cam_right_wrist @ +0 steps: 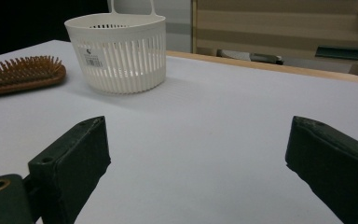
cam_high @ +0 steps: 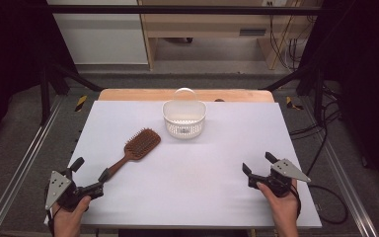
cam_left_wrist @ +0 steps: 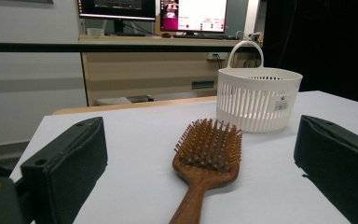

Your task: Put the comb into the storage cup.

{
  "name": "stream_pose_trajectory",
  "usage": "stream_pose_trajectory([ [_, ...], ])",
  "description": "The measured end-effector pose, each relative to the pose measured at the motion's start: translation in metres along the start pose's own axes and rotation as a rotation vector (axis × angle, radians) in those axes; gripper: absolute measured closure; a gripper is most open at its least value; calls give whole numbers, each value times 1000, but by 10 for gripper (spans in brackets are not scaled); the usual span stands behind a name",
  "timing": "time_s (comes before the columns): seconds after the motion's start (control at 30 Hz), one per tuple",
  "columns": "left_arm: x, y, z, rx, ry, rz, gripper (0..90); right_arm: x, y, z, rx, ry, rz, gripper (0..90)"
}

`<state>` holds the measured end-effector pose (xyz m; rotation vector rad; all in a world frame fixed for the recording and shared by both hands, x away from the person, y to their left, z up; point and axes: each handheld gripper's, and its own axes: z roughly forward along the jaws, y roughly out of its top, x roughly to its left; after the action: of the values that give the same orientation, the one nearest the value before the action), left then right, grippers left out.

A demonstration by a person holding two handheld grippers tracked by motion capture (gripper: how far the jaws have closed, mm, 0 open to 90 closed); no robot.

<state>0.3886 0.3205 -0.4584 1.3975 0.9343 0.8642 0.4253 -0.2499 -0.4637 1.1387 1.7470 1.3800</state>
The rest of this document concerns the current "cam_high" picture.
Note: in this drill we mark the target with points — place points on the black horizontal frame bar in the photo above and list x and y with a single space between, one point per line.
177 9

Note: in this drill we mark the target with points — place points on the black metal frame stand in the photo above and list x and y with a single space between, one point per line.
44 95
318 95

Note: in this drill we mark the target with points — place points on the white plastic basket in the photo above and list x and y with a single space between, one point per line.
184 126

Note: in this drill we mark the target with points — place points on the person's right hand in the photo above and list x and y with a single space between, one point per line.
284 210

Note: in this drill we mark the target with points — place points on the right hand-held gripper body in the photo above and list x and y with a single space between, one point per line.
286 171

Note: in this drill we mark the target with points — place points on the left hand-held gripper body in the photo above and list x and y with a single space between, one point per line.
57 187

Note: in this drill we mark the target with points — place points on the brown wooden hairbrush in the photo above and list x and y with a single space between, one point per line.
139 144

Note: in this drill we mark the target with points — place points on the person's left hand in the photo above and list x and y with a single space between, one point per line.
67 220

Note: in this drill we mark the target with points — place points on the white cabinet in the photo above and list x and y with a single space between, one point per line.
102 36

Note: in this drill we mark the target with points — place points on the aluminium floor rail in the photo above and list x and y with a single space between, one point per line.
345 177
19 164

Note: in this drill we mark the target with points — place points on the light wooden desk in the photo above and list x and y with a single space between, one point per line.
204 23

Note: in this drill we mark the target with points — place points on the black curtain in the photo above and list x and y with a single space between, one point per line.
368 65
10 49

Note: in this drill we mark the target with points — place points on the yellow black floor tape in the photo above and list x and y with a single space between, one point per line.
289 102
81 103

